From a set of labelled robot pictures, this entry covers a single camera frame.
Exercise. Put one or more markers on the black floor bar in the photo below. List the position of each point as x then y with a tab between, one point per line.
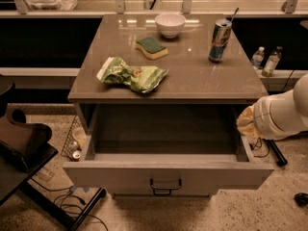
281	160

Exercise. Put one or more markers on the white bowl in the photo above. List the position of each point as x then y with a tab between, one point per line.
170	25

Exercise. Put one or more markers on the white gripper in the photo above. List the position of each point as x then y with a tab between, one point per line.
264	118

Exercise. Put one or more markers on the grey top drawer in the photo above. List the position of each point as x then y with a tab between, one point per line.
166	150

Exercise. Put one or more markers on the blue tape cross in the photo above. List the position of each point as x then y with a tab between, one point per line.
73	189

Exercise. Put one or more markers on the small clear water bottle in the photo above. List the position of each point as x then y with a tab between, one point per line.
258	57

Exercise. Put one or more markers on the black stand leg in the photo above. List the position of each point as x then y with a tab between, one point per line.
67	209

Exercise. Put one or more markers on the dark robot base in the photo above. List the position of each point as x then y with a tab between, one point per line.
24	147

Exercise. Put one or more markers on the clear bottle with yellow liquid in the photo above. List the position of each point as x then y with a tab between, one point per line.
272	62

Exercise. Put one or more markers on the grey drawer cabinet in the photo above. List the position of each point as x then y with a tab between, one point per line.
191	78

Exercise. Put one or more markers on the green yellow sponge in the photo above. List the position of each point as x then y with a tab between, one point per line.
151	48

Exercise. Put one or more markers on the wire basket with trash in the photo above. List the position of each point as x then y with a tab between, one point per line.
74	140

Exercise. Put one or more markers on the red soda can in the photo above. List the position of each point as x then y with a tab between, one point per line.
76	155

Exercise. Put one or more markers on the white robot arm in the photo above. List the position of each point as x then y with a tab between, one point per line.
300	97

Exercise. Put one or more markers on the blue silver energy drink can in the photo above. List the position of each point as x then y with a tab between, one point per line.
221	35

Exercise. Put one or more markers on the green crumpled chip bag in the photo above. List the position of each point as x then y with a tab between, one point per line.
141	79

